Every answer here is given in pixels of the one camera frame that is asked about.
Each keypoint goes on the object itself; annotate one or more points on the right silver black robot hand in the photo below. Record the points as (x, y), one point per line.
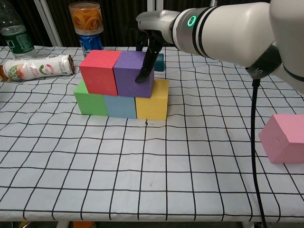
(156, 23)

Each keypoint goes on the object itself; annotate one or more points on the purple foam cube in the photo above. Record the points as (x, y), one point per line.
(129, 78)

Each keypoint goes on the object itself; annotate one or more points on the red foam cube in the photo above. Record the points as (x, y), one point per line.
(99, 73)

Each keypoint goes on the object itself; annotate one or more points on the yellow foam cube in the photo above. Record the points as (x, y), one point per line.
(152, 104)

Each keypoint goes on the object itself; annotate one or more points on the light blue foam cube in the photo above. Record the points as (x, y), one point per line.
(121, 107)

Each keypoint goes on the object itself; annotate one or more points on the green foam cube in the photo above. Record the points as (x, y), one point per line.
(91, 104)

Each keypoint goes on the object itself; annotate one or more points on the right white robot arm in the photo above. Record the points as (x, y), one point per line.
(237, 31)

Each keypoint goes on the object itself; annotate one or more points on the pink foam cube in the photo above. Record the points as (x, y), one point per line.
(282, 142)

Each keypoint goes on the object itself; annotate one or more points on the dark pleated curtain panel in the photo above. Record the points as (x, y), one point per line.
(33, 12)
(118, 21)
(180, 4)

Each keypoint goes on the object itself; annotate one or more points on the teal block with holes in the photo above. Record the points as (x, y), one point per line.
(159, 64)

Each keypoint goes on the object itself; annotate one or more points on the blue and white can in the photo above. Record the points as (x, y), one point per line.
(91, 42)

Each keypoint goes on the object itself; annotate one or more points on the clear jar of rubber bands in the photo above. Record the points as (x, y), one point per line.
(86, 17)

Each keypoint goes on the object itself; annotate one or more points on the white labelled drink bottle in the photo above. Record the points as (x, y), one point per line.
(38, 67)

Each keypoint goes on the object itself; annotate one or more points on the clear water bottle green label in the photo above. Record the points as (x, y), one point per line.
(20, 40)

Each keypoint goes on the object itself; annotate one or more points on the white checkered tablecloth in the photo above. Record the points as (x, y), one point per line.
(152, 178)

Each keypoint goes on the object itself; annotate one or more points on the white aluminium screen post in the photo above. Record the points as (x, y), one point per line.
(154, 4)
(50, 23)

